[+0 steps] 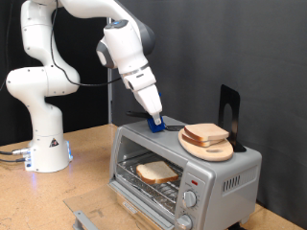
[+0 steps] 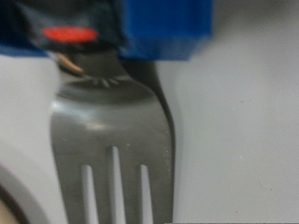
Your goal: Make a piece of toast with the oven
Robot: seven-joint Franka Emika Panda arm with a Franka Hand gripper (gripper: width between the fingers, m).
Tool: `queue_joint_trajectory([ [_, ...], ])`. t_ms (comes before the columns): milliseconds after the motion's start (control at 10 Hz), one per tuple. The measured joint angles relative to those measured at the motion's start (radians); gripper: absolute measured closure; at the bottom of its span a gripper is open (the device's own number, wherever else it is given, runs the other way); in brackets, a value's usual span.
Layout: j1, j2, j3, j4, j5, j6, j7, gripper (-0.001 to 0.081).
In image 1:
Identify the silver toaster oven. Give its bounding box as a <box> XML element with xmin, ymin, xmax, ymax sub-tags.
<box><xmin>108</xmin><ymin>115</ymin><xmax>263</xmax><ymax>230</ymax></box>

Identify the metal spatula with blue block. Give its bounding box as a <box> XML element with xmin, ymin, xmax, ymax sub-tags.
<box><xmin>126</xmin><ymin>109</ymin><xmax>186</xmax><ymax>134</ymax></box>

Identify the vertical metal pole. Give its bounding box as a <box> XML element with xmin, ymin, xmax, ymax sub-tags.
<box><xmin>106</xmin><ymin>17</ymin><xmax>114</xmax><ymax>125</ymax></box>

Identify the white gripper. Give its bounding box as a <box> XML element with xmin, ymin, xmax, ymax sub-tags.
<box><xmin>132</xmin><ymin>82</ymin><xmax>163</xmax><ymax>127</ymax></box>

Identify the black curtain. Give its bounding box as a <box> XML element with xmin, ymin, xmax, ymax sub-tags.
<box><xmin>0</xmin><ymin>0</ymin><xmax>109</xmax><ymax>147</ymax></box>

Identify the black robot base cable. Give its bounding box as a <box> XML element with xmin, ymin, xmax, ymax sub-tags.
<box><xmin>0</xmin><ymin>157</ymin><xmax>27</xmax><ymax>164</ymax></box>
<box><xmin>0</xmin><ymin>147</ymin><xmax>32</xmax><ymax>157</ymax></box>

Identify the silver oven knob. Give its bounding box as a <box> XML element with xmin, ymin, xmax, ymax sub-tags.
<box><xmin>175</xmin><ymin>214</ymin><xmax>194</xmax><ymax>230</ymax></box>
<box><xmin>182</xmin><ymin>190</ymin><xmax>198</xmax><ymax>209</ymax></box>

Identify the black metal bookend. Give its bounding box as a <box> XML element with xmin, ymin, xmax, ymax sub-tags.
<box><xmin>218</xmin><ymin>83</ymin><xmax>248</xmax><ymax>153</ymax></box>

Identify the glass oven door with handle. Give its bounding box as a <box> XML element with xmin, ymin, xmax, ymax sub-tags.
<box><xmin>62</xmin><ymin>182</ymin><xmax>177</xmax><ymax>230</ymax></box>

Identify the oval wooden cutting board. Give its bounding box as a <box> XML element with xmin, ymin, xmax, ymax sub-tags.
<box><xmin>177</xmin><ymin>127</ymin><xmax>235</xmax><ymax>162</ymax></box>

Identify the wire oven rack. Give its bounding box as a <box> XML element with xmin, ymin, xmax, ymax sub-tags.
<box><xmin>116</xmin><ymin>151</ymin><xmax>184</xmax><ymax>214</ymax></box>

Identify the dark grey backdrop panel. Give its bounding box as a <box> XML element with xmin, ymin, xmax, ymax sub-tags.
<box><xmin>112</xmin><ymin>0</ymin><xmax>307</xmax><ymax>229</ymax></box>

